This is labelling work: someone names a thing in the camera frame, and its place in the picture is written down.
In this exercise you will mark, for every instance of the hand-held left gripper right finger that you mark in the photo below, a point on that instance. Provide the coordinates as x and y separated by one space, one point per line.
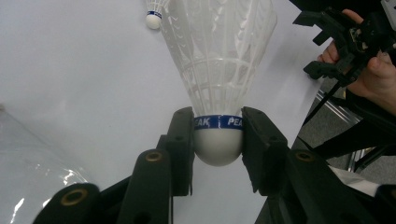
264 155

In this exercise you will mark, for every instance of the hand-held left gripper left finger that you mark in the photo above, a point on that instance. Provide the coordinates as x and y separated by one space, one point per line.
180 149

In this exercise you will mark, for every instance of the white plastic shuttlecock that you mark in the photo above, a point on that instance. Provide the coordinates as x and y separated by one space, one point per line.
218 62
154 20

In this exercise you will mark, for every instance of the clear plastic bag beige trim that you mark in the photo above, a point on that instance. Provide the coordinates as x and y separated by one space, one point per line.
28 174

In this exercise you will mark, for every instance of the aluminium frame rail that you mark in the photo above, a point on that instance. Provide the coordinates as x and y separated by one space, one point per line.
337 109

